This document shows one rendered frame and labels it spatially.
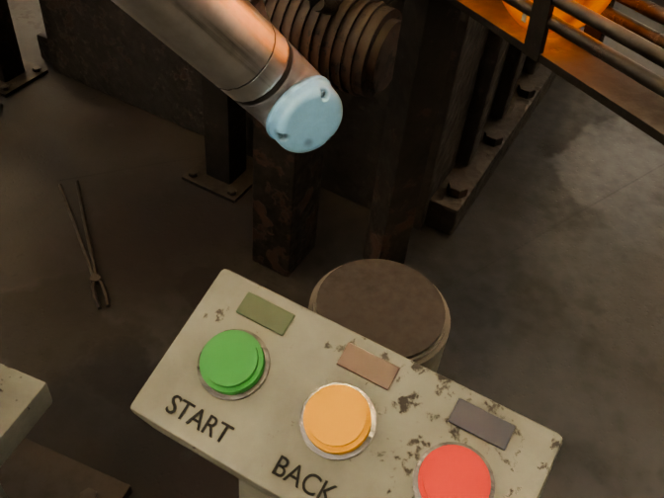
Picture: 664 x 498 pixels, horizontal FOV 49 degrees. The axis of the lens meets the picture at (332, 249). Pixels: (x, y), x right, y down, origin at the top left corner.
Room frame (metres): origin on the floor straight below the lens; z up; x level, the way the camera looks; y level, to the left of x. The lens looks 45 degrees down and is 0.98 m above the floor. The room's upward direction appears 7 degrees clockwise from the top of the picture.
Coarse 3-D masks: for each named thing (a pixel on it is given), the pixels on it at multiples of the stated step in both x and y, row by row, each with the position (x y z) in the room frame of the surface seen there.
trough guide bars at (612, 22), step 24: (504, 0) 0.66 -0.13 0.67; (528, 0) 0.64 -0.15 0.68; (552, 0) 0.60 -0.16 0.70; (624, 0) 0.62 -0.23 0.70; (648, 0) 0.61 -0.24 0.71; (552, 24) 0.60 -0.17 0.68; (600, 24) 0.55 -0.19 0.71; (624, 24) 0.61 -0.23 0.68; (528, 48) 0.61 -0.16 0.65; (600, 48) 0.55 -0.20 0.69; (648, 48) 0.51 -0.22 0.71; (624, 72) 0.52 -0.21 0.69; (648, 72) 0.51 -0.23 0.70
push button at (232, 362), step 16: (224, 336) 0.27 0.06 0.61; (240, 336) 0.27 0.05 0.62; (208, 352) 0.26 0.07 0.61; (224, 352) 0.26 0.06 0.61; (240, 352) 0.26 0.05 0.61; (256, 352) 0.26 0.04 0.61; (208, 368) 0.25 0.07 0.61; (224, 368) 0.25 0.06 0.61; (240, 368) 0.25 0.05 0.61; (256, 368) 0.25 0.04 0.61; (208, 384) 0.24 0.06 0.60; (224, 384) 0.24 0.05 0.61; (240, 384) 0.24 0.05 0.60
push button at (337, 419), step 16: (336, 384) 0.25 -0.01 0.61; (320, 400) 0.23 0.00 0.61; (336, 400) 0.24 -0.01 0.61; (352, 400) 0.24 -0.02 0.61; (304, 416) 0.23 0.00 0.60; (320, 416) 0.23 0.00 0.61; (336, 416) 0.23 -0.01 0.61; (352, 416) 0.23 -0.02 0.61; (368, 416) 0.23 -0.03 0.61; (320, 432) 0.22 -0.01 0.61; (336, 432) 0.22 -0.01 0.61; (352, 432) 0.22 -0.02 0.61; (368, 432) 0.22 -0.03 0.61; (320, 448) 0.21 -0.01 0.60; (336, 448) 0.21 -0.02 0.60; (352, 448) 0.21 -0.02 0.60
